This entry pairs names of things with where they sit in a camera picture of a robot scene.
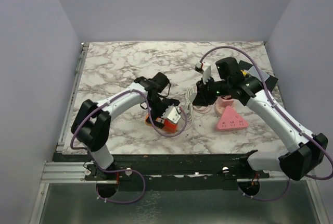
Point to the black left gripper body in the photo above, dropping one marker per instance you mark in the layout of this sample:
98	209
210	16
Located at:
158	107

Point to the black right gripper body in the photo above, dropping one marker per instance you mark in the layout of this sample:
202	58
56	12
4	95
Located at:
211	90

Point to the round pink power strip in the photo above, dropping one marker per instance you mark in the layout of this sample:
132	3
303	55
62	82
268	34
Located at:
219	109

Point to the red cube socket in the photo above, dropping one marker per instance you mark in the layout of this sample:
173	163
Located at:
166	125

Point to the pink triangular power strip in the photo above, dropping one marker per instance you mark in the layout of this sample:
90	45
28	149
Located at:
230	120

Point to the orange power strip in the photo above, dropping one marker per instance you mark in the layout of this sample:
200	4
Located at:
147	121

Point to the white usb charger plug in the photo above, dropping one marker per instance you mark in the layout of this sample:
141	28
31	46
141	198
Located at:
191	96

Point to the pink cube socket adapter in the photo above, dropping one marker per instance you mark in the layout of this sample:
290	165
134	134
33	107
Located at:
224	102

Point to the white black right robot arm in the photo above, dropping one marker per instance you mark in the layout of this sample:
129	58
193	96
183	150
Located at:
303	149

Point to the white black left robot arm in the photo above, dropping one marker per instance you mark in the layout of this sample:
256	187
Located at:
91	126

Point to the black flat box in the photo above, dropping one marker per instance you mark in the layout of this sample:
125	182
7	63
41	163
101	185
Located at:
270	80

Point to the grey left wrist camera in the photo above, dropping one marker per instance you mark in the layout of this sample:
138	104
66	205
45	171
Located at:
172	114

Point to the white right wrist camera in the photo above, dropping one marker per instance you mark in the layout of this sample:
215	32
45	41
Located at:
204	69

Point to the white grey network switch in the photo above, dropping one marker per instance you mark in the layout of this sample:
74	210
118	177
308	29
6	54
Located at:
261	75

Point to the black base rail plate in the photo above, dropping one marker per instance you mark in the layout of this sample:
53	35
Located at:
165	172

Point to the aluminium frame rail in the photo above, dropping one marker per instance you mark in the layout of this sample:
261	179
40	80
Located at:
242	172

